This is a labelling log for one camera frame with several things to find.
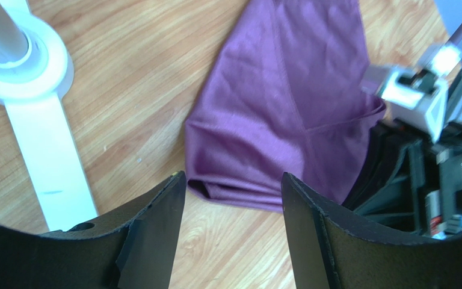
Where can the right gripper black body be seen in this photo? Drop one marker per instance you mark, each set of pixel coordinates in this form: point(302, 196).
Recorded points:
point(408, 182)

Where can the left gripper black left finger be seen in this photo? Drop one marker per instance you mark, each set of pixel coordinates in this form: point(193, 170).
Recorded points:
point(131, 246)

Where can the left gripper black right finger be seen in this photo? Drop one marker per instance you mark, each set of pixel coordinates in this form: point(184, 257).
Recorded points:
point(333, 247)

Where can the purple cloth napkin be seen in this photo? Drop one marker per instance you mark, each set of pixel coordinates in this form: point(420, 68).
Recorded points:
point(283, 96)

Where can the white clothes rack stand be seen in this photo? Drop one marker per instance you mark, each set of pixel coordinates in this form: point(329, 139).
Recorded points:
point(36, 72)

